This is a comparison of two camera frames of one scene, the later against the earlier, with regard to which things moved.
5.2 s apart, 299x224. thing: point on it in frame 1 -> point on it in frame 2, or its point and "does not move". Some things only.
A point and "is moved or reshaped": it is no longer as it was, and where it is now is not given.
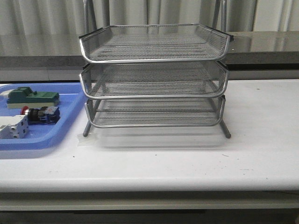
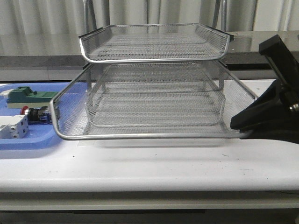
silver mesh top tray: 153,42 does not move
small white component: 5,94 does not move
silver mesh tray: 153,79 is moved or reshaped
